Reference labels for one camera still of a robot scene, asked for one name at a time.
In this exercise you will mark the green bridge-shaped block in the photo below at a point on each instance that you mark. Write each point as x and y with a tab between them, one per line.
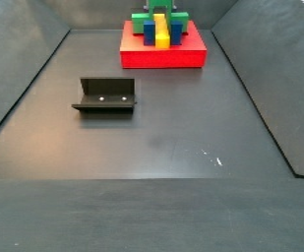
158	7

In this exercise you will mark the red base board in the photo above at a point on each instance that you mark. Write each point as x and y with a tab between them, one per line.
139	56

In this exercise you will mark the yellow long bar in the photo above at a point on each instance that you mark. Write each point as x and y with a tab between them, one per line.
162	36

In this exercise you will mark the left blue block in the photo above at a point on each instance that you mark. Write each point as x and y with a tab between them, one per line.
175	32

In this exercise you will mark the blue block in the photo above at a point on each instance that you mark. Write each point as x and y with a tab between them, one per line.
148	32
175	32

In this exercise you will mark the right blue block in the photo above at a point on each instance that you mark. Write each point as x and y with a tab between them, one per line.
148	32

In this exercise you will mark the black angle bracket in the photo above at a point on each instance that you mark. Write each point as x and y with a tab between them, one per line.
106	93

